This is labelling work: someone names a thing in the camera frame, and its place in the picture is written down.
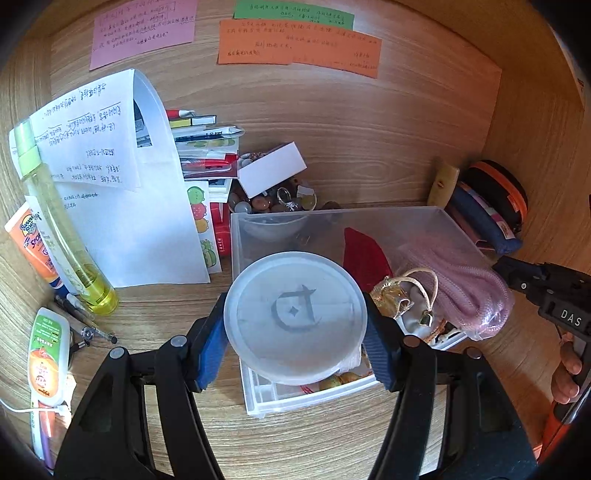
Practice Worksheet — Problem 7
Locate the pink braided rope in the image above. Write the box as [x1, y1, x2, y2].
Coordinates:
[396, 230, 516, 342]

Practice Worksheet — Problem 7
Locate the white round lidded container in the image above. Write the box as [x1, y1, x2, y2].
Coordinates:
[223, 251, 368, 386]

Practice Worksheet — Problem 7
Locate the red velvet pouch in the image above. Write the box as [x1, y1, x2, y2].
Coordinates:
[342, 227, 393, 293]

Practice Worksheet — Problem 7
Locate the white cloth drawstring bag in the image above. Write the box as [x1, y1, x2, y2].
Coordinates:
[397, 284, 467, 350]

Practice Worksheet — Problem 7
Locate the person right hand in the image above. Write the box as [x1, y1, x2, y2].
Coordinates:
[551, 333, 582, 405]

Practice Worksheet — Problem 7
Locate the pink notebook under pouch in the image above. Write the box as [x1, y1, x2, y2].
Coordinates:
[446, 205, 494, 252]

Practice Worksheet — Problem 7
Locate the purple pen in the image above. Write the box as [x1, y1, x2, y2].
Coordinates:
[30, 400, 55, 473]

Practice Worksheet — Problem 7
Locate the black metal pen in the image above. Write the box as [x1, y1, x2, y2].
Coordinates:
[49, 297, 118, 344]

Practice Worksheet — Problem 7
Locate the white orange lotion tube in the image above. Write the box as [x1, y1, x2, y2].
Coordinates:
[27, 306, 72, 408]

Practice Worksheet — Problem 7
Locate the blue zip pouch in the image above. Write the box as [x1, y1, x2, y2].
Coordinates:
[450, 183, 523, 255]

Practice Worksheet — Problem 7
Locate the black orange round case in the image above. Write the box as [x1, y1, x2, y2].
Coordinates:
[460, 159, 529, 233]

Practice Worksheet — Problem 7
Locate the clear plastic storage bin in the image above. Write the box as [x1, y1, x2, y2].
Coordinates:
[224, 206, 489, 418]

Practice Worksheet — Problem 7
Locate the yellow-green spray bottle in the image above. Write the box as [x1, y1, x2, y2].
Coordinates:
[14, 120, 119, 316]

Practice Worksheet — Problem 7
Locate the yellow lotion bottle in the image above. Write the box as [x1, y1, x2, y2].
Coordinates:
[427, 160, 460, 208]

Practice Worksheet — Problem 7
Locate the gold mesh pouch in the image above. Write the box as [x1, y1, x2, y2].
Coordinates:
[370, 267, 440, 324]

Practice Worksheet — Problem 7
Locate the orange sunscreen tube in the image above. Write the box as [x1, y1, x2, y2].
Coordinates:
[4, 203, 69, 298]

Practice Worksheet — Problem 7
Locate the fruit sticker sheet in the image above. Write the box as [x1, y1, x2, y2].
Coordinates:
[185, 180, 222, 274]

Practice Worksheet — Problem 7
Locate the white folded paper sheet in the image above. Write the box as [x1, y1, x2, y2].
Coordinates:
[29, 69, 209, 288]

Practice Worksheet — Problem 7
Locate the glass bowl of beads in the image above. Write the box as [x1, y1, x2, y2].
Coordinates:
[228, 177, 318, 242]

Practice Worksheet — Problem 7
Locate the stack of booklets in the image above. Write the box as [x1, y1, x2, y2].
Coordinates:
[166, 109, 245, 190]

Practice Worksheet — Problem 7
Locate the white small box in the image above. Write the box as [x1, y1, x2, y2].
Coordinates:
[238, 142, 307, 199]

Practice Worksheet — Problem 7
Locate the orange sticky note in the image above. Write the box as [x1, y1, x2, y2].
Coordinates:
[217, 19, 382, 78]

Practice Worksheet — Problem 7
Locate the pink sticky note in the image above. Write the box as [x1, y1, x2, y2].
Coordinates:
[89, 0, 197, 71]

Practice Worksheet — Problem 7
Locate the green sticky note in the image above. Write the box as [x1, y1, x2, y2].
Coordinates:
[233, 0, 355, 30]

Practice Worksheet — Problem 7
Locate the white charging cable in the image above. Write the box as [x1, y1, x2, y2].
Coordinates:
[0, 373, 77, 416]

